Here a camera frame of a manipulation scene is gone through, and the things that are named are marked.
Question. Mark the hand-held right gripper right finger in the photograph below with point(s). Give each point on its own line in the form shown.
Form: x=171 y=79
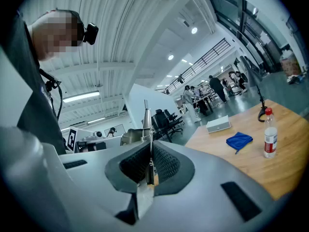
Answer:
x=198 y=185

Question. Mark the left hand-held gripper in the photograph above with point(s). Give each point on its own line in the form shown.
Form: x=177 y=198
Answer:
x=90 y=141

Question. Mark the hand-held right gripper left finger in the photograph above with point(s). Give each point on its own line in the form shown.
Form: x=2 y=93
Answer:
x=91 y=178

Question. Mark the long tube ceiling light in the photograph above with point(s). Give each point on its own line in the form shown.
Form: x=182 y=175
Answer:
x=80 y=97
x=96 y=120

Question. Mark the blue cloth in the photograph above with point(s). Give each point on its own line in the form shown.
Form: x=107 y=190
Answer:
x=239 y=141

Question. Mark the white flat box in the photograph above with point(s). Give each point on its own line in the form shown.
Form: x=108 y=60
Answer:
x=218 y=124

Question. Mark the black office chair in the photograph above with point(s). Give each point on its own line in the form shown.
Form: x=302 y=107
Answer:
x=159 y=123
x=174 y=120

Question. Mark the person's black shirt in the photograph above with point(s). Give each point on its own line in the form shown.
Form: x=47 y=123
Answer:
x=31 y=100

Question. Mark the white partition panel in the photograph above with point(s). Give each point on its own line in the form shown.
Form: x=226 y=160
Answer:
x=154 y=100

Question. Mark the clear bottle with red cap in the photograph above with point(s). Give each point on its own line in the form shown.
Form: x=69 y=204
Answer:
x=270 y=136

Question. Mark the person's head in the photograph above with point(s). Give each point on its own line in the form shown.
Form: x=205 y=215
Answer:
x=48 y=37

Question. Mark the round ceiling light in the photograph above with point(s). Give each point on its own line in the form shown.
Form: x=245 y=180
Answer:
x=170 y=57
x=194 y=30

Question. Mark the black metal railing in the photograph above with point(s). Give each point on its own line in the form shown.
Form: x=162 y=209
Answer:
x=200 y=60

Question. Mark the patterned cardboard box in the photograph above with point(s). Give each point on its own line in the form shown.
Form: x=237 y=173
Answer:
x=290 y=64

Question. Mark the black head-worn camera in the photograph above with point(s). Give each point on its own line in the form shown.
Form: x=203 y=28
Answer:
x=91 y=34

